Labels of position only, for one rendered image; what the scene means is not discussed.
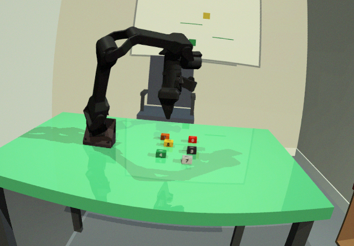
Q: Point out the orange block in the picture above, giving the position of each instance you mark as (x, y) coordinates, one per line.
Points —
(164, 136)

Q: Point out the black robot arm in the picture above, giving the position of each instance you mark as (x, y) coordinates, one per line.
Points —
(177, 51)

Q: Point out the green block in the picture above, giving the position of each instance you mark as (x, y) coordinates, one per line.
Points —
(160, 153)

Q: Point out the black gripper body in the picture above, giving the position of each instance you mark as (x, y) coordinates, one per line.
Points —
(168, 90)

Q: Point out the red block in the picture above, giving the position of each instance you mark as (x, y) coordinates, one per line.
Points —
(192, 139)

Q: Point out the yellow block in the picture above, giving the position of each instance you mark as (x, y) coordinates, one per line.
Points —
(168, 143)

